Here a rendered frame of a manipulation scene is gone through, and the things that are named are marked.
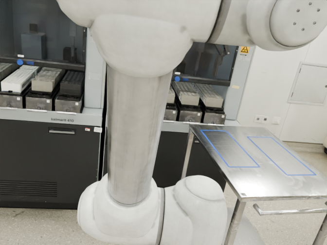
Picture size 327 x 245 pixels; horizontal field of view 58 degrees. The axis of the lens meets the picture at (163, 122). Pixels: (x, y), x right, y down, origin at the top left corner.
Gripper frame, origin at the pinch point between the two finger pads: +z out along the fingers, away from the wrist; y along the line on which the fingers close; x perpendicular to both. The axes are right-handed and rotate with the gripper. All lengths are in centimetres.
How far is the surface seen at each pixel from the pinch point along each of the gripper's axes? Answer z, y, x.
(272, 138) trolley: 38, 56, 34
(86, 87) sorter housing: 34, -41, 75
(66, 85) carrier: 34, -52, 73
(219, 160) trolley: 38.1, 19.4, 7.8
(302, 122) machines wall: 86, 184, 186
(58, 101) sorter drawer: 40, -55, 66
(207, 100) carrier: 35, 31, 73
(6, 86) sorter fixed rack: 36, -83, 69
